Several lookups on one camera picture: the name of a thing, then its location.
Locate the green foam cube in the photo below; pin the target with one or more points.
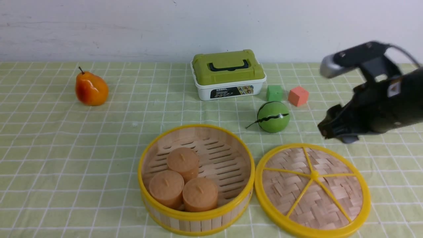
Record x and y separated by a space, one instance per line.
274 93

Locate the orange bun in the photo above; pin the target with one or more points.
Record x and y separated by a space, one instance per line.
185 161
200 194
166 187

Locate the yellow woven steamer lid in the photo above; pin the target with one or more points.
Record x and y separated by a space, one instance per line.
311 191

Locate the pink foam cube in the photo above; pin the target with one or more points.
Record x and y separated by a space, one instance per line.
298 96

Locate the green checkered tablecloth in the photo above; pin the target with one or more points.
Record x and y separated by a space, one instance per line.
68 170

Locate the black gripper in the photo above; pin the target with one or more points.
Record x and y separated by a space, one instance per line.
375 109

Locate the yellow bamboo steamer basket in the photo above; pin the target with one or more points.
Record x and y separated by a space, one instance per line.
224 158

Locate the orange bun back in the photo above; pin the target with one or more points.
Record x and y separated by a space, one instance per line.
185 161

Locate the green toy watermelon ball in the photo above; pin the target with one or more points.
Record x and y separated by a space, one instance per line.
272 117

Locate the orange bun front right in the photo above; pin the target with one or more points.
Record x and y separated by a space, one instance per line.
200 194

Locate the green lidded storage box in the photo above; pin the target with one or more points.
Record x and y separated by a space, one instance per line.
227 74

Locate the orange bun front left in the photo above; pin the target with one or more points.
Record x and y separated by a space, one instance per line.
166 187

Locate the orange toy pear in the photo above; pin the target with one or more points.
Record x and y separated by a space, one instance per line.
90 89

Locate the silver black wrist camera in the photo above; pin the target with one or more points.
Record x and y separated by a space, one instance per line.
368 57

